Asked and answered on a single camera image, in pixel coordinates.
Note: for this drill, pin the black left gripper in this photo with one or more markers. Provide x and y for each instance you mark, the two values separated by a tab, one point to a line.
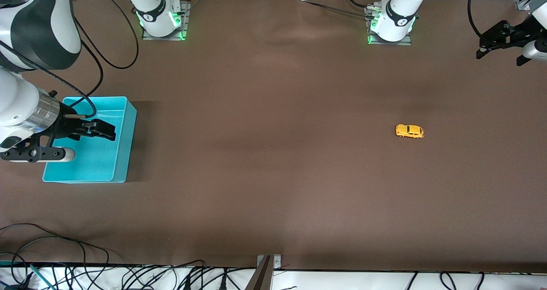
521	32

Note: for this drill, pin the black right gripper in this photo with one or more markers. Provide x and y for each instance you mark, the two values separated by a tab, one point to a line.
67	125

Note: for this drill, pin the yellow toy beetle car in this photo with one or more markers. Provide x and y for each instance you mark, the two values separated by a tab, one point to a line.
409	131

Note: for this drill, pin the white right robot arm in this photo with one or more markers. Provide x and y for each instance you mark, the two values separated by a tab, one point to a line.
38	21

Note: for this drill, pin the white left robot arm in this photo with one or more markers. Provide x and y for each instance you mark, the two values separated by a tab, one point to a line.
399	12

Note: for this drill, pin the teal plastic bin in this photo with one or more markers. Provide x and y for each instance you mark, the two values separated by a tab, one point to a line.
102	162

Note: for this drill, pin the white edge board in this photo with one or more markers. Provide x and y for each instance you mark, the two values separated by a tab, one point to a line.
342	281

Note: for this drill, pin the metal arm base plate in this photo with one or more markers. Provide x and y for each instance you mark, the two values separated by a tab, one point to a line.
384	42
186	21

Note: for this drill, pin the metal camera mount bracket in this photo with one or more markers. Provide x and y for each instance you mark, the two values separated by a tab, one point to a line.
265	273

